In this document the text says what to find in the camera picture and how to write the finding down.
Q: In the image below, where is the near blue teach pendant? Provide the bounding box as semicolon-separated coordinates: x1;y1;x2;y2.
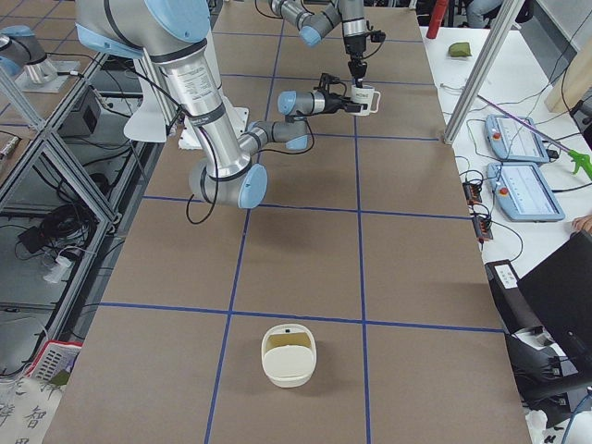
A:
487;162;565;222

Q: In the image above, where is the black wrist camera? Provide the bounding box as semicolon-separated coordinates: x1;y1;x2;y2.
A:
365;30;386;43
314;72;348;96

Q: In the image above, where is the orange relay board far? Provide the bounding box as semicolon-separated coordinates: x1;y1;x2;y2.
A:
462;181;482;205

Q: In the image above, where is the green bean bag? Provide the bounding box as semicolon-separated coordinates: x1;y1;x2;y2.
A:
448;42;472;58

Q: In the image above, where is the orange relay board near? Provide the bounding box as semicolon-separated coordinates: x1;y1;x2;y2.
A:
472;215;493;243

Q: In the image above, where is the white mug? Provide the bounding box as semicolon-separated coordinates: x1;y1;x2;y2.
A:
351;84;381;117

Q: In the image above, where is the aluminium frame post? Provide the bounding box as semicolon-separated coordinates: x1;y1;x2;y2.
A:
443;0;524;145

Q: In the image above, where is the blue teach pendant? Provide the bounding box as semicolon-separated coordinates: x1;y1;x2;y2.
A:
485;115;549;164
487;162;565;222

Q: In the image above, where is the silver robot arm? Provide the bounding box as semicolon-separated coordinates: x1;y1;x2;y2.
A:
76;1;365;209
254;0;372;87

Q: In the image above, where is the white basket with paper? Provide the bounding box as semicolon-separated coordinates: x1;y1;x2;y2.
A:
25;340;82;382

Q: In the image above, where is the orange relay board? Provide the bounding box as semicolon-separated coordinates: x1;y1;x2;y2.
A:
472;215;493;243
462;181;482;205

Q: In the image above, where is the black computer monitor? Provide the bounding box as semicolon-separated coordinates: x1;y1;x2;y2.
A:
518;232;591;369

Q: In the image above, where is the green handled reach grabber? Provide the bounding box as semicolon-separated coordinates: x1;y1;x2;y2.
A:
476;94;592;179

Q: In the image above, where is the cream plastic bin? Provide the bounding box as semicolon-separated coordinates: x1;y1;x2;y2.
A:
261;324;317;389

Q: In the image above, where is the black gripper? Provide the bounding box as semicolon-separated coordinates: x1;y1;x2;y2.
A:
343;32;367;88
323;92;362;114

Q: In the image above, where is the far blue teach pendant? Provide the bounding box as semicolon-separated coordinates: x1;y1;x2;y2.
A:
485;115;549;164

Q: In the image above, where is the white camera pedestal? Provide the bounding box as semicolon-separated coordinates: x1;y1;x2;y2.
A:
179;105;250;151

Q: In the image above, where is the black braided right cable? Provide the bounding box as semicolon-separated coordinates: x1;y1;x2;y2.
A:
123;68;320;226

